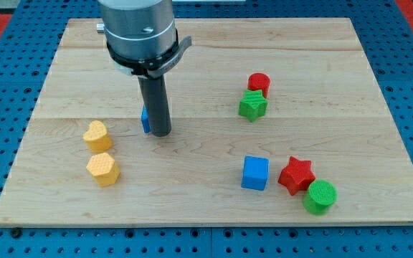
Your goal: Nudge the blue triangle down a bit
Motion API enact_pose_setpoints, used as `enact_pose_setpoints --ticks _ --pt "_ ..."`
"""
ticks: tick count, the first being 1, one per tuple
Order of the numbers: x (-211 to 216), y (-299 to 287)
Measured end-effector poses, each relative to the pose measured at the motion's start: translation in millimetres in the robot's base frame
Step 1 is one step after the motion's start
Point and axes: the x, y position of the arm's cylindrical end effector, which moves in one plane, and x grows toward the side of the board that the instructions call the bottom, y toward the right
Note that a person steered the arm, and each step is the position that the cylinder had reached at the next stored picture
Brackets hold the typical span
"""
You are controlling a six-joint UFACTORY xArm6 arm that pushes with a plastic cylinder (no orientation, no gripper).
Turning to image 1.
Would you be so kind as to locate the blue triangle block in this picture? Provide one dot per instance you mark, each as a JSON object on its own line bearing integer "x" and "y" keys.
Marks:
{"x": 145, "y": 121}

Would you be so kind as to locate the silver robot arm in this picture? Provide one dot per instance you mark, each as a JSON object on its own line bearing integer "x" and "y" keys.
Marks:
{"x": 141, "y": 34}

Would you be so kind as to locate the green star block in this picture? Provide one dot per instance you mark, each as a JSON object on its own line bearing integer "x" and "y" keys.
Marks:
{"x": 252, "y": 105}

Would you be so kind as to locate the blue cube block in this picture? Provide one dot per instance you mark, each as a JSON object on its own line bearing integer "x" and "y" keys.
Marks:
{"x": 255, "y": 173}

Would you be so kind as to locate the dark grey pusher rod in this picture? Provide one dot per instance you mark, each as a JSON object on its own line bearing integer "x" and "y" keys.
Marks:
{"x": 156, "y": 103}

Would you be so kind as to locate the wooden board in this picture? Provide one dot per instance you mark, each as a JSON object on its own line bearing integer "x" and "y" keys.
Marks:
{"x": 324, "y": 105}

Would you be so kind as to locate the red cylinder block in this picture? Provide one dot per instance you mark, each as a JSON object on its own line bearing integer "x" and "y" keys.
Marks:
{"x": 259, "y": 81}

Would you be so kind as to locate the red star block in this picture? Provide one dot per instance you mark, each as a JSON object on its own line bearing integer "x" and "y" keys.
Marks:
{"x": 296, "y": 176}

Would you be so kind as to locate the yellow heart block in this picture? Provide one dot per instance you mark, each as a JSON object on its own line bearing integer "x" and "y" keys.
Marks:
{"x": 97, "y": 137}

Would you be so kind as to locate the yellow hexagon block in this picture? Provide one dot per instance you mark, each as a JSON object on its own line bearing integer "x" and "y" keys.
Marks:
{"x": 104, "y": 169}

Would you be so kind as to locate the green cylinder block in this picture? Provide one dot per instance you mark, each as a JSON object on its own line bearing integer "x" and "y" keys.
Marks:
{"x": 319, "y": 197}

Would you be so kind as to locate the black clamp with grey strap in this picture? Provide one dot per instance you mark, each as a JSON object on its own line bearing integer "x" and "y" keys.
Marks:
{"x": 163, "y": 64}

